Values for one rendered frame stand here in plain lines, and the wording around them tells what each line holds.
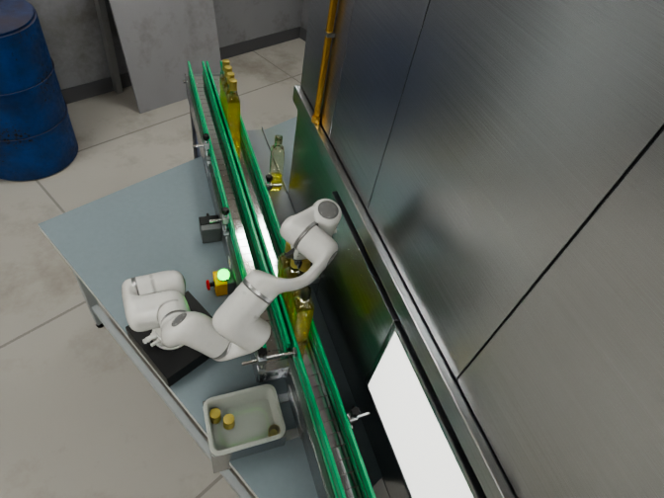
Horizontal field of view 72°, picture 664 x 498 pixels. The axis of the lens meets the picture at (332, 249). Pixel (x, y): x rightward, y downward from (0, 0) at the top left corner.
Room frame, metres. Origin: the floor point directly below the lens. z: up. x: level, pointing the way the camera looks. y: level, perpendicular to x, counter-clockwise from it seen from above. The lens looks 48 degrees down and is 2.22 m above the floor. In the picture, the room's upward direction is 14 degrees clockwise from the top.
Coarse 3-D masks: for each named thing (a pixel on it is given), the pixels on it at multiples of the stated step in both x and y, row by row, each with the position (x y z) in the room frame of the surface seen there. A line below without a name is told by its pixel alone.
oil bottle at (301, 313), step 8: (296, 296) 0.80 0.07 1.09; (296, 304) 0.78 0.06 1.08; (304, 304) 0.78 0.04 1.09; (312, 304) 0.79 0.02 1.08; (296, 312) 0.77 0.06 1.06; (304, 312) 0.77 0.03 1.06; (312, 312) 0.79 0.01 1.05; (296, 320) 0.76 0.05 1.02; (304, 320) 0.78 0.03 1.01; (296, 328) 0.77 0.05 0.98; (304, 328) 0.78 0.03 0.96; (296, 336) 0.77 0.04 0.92; (304, 336) 0.78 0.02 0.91
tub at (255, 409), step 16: (208, 400) 0.53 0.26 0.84; (224, 400) 0.55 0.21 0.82; (240, 400) 0.57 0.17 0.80; (256, 400) 0.59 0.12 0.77; (272, 400) 0.59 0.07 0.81; (208, 416) 0.49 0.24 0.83; (240, 416) 0.53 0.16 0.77; (256, 416) 0.54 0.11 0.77; (272, 416) 0.56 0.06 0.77; (208, 432) 0.44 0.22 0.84; (224, 432) 0.47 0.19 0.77; (240, 432) 0.49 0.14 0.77; (256, 432) 0.50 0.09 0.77; (224, 448) 0.43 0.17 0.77; (240, 448) 0.42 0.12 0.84
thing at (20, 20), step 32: (0, 0) 2.42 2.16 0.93; (0, 32) 2.10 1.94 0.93; (32, 32) 2.25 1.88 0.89; (0, 64) 2.03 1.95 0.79; (32, 64) 2.18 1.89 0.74; (0, 96) 1.98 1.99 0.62; (32, 96) 2.11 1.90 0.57; (0, 128) 1.95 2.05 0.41; (32, 128) 2.05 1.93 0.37; (64, 128) 2.26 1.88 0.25; (0, 160) 1.93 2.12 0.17; (32, 160) 2.00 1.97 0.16; (64, 160) 2.17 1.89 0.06
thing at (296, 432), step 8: (272, 384) 0.63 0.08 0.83; (288, 392) 0.65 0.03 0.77; (280, 400) 0.62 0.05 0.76; (288, 400) 0.62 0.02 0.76; (296, 416) 0.56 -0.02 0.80; (296, 424) 0.55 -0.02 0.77; (288, 432) 0.52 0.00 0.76; (296, 432) 0.53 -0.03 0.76; (280, 440) 0.48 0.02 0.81; (288, 440) 0.50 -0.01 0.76; (248, 448) 0.43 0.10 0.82; (256, 448) 0.44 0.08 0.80; (264, 448) 0.45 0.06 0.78; (272, 448) 0.47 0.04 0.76; (216, 456) 0.39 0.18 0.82; (224, 456) 0.40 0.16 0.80; (232, 456) 0.41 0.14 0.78; (240, 456) 0.42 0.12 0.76; (216, 464) 0.39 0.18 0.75
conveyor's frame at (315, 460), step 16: (192, 96) 2.03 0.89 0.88; (192, 112) 2.00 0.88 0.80; (208, 176) 1.51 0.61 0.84; (224, 240) 1.17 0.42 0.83; (256, 352) 0.70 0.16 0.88; (288, 384) 0.66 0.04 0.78; (304, 400) 0.58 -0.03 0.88; (304, 416) 0.54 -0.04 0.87; (304, 432) 0.51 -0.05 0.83; (304, 448) 0.49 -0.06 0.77; (320, 464) 0.41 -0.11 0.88; (320, 480) 0.38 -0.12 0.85; (320, 496) 0.36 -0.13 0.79
